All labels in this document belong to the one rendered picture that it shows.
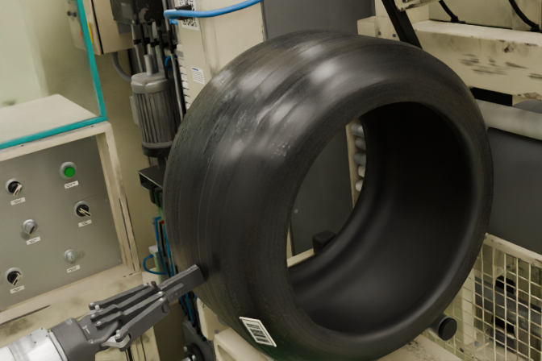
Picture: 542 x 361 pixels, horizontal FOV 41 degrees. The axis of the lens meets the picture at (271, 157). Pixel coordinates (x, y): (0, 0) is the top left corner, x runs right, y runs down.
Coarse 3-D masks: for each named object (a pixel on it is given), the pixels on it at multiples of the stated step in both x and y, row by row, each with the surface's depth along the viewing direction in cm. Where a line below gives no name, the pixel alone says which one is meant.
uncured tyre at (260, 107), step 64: (256, 64) 117; (320, 64) 109; (384, 64) 111; (192, 128) 118; (256, 128) 106; (320, 128) 106; (384, 128) 149; (448, 128) 138; (192, 192) 113; (256, 192) 104; (384, 192) 154; (448, 192) 143; (192, 256) 116; (256, 256) 106; (320, 256) 151; (384, 256) 151; (448, 256) 140; (320, 320) 142; (384, 320) 139
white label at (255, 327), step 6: (240, 318) 111; (246, 318) 110; (246, 324) 111; (252, 324) 110; (258, 324) 109; (252, 330) 112; (258, 330) 111; (264, 330) 110; (252, 336) 113; (258, 336) 112; (264, 336) 111; (258, 342) 114; (264, 342) 113; (270, 342) 111
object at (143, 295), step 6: (150, 288) 113; (156, 288) 113; (138, 294) 112; (144, 294) 112; (126, 300) 112; (132, 300) 111; (138, 300) 111; (114, 306) 110; (120, 306) 110; (126, 306) 110; (132, 306) 111; (96, 312) 109; (102, 312) 109; (108, 312) 109; (114, 312) 110; (90, 318) 108; (96, 318) 108
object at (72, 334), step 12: (60, 324) 105; (72, 324) 105; (84, 324) 109; (120, 324) 108; (60, 336) 103; (72, 336) 103; (84, 336) 104; (96, 336) 105; (108, 336) 105; (72, 348) 103; (84, 348) 104; (96, 348) 104; (108, 348) 105; (72, 360) 103; (84, 360) 104
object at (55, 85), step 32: (0, 0) 145; (32, 0) 148; (64, 0) 151; (0, 32) 146; (32, 32) 149; (64, 32) 153; (0, 64) 148; (32, 64) 151; (64, 64) 154; (0, 96) 149; (32, 96) 152; (64, 96) 156; (96, 96) 160; (0, 128) 150; (32, 128) 154; (64, 128) 157
